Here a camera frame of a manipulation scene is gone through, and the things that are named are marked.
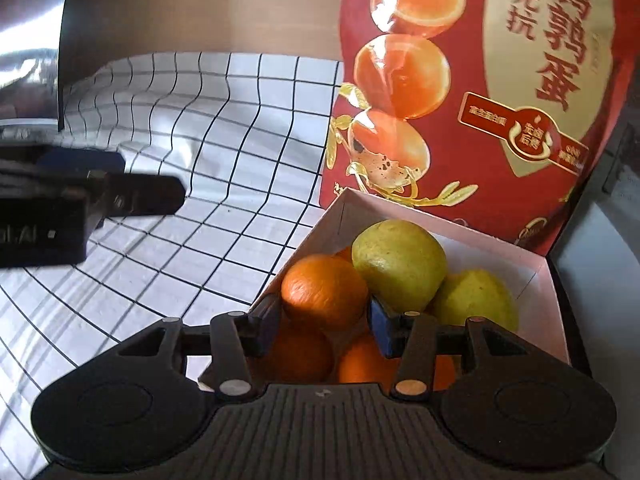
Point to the large orange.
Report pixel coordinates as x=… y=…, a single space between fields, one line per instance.
x=365 y=365

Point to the red snack bag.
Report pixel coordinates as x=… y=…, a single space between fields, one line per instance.
x=500 y=110

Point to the yellow-green apple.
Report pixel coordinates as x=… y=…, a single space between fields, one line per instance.
x=400 y=260
x=475 y=300

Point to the dark monitor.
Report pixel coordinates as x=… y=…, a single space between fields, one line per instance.
x=30 y=35

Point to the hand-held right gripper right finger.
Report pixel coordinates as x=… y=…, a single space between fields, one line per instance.
x=382 y=332

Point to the white checked tablecloth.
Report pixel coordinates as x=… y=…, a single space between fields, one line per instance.
x=225 y=135

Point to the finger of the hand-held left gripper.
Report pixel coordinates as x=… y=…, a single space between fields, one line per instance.
x=145 y=192
x=82 y=161

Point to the orange mandarin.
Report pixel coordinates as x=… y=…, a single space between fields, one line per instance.
x=300 y=355
x=345 y=255
x=325 y=287

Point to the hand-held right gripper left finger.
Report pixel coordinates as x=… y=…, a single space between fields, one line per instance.
x=267 y=327

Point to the pink cardboard box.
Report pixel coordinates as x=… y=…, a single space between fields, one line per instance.
x=500 y=260

